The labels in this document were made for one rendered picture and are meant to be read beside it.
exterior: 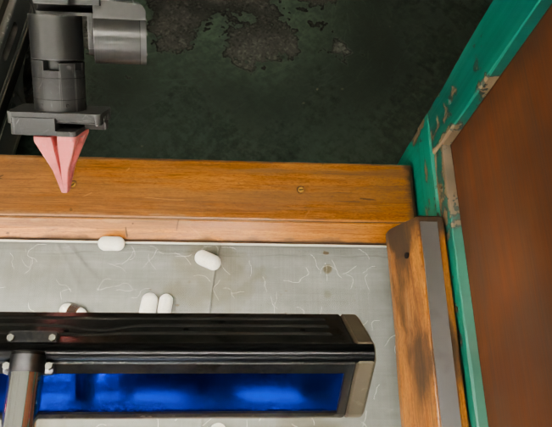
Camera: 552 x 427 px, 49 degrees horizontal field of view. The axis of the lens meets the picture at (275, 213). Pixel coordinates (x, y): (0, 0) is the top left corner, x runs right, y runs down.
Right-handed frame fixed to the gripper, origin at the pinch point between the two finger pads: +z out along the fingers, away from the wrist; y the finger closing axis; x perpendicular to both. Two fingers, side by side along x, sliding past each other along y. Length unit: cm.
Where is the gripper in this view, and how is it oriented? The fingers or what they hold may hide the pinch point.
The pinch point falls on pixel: (65, 185)
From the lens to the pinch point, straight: 77.5
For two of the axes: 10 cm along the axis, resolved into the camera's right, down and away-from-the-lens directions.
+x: -0.6, -3.1, 9.5
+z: -0.5, 9.5, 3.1
